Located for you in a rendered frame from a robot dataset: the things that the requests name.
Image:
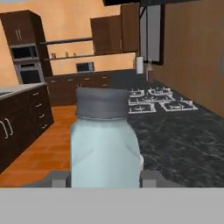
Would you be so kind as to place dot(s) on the built-in steel microwave oven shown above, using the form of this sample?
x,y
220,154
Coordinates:
x,y
24,52

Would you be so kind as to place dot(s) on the black framed window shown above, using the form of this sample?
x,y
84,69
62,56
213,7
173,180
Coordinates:
x,y
151,32

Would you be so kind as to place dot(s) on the dark brown wall cabinets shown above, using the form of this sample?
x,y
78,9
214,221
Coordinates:
x,y
116,32

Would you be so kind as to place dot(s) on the red condiment bottle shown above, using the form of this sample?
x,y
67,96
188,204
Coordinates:
x,y
149,73

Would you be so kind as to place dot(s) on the white paper towel roll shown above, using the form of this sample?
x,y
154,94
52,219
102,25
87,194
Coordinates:
x,y
139,65

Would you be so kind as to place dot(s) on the dark brown tall oven cabinet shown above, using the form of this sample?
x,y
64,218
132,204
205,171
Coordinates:
x,y
20,29

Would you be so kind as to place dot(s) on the glass shaker with grey cap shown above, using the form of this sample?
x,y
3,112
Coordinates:
x,y
103,151

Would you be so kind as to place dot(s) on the black hob with white grates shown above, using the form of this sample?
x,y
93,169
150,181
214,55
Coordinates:
x,y
163,100

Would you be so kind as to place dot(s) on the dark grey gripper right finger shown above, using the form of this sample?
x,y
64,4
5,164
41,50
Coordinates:
x,y
150,180

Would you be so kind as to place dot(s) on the dark wall shelf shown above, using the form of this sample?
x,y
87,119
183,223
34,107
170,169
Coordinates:
x,y
67,41
70,57

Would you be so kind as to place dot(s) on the steel sink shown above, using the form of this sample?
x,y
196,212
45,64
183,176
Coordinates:
x,y
4,94

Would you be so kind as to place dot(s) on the dark brown base cabinet run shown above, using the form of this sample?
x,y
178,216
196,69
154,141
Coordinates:
x,y
67,87

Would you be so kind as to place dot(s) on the black range hood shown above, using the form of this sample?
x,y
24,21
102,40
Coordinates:
x,y
128,2

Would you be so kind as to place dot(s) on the dark brown island cabinet run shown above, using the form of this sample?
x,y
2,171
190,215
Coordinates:
x,y
20,122

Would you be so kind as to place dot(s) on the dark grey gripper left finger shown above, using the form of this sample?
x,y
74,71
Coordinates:
x,y
59,180

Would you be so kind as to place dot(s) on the steel countertop microwave oven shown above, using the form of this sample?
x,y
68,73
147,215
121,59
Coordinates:
x,y
85,67

